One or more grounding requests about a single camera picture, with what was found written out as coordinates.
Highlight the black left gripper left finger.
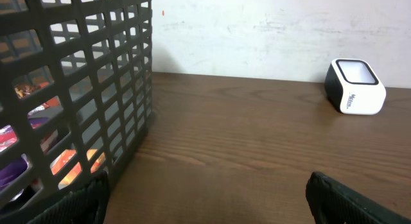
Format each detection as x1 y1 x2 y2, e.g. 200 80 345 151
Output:
29 171 110 224

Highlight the orange tissue packet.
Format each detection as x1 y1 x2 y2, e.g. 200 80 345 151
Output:
50 148 107 188

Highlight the purple pink floral packet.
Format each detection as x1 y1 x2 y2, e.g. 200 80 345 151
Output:
1 117 48 190

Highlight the dark grey plastic basket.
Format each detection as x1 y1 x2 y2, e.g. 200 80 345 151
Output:
1 0 152 223

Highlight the orange red snack bar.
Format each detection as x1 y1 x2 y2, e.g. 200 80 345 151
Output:
14 82 60 116

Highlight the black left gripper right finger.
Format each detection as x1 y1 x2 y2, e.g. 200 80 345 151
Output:
306 171 410 224

